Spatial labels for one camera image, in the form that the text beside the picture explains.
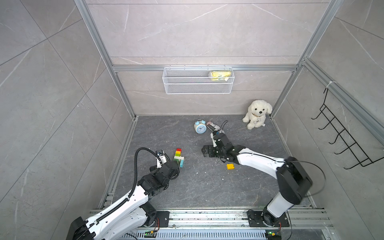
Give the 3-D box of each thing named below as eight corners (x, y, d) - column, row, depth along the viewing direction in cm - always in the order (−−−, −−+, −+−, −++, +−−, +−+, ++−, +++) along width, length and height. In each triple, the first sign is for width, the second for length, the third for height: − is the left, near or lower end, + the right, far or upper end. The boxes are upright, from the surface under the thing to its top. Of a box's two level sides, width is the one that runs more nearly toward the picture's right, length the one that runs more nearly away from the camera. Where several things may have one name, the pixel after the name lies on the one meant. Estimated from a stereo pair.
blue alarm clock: (196, 134, 110) (196, 126, 102) (194, 127, 114) (194, 119, 107) (205, 133, 111) (206, 124, 103) (203, 126, 115) (203, 117, 108)
